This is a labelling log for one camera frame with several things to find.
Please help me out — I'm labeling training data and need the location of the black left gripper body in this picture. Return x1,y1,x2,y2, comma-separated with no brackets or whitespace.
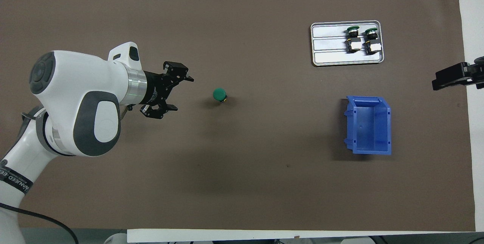
142,71,171,104

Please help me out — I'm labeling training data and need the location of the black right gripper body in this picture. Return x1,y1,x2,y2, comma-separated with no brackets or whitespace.
469,57,484,87

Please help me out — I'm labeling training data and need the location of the green push button switch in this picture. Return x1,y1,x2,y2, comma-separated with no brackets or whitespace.
345,26,361,54
363,28,382,55
213,88,228,104

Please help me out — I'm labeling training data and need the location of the brown table mat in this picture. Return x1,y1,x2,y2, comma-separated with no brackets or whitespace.
0,0,476,232

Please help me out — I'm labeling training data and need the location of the blue plastic bin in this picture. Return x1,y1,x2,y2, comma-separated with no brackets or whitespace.
343,95,392,155

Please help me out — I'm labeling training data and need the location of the grey metal tray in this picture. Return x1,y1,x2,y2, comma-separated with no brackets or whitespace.
310,20,385,67

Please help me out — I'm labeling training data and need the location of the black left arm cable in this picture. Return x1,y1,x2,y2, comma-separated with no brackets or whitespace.
0,202,79,244

